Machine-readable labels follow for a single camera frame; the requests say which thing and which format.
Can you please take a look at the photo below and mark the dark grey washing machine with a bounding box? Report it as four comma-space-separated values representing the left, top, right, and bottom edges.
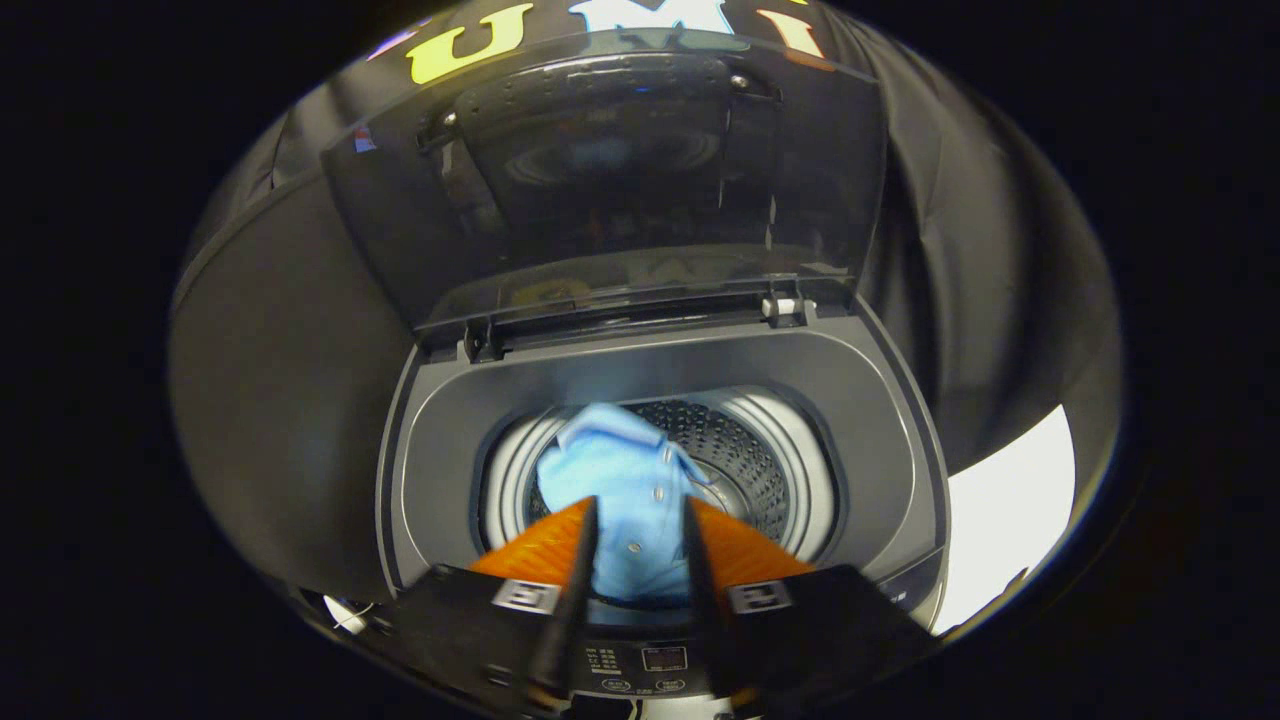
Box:
375, 300, 951, 701

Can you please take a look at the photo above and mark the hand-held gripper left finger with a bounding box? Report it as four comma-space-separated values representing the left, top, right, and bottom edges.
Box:
385, 497, 601, 716

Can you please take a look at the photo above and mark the light blue polo shirt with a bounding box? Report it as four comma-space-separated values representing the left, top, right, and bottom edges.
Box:
537, 403, 716, 606

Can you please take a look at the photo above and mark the tinted washing machine lid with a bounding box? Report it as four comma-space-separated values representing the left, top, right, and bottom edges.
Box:
320, 30, 889, 351

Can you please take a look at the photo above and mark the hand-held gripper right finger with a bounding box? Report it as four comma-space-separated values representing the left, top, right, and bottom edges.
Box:
683, 497, 936, 711

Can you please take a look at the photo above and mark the white board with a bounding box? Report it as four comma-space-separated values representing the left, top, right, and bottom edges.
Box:
935, 403, 1076, 636

